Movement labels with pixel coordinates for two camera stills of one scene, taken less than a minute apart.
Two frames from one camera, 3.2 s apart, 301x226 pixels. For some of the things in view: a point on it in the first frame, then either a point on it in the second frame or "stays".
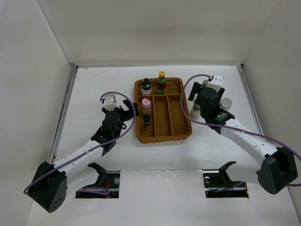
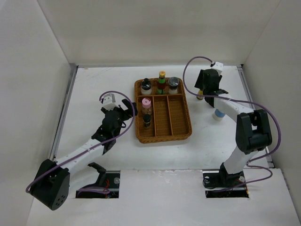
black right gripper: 196,89 -> 200,81
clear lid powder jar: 195,110 -> 173,83
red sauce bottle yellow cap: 161,83 stays
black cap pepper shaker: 146,119 stays
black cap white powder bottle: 146,87 stays
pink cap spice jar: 146,103 stays
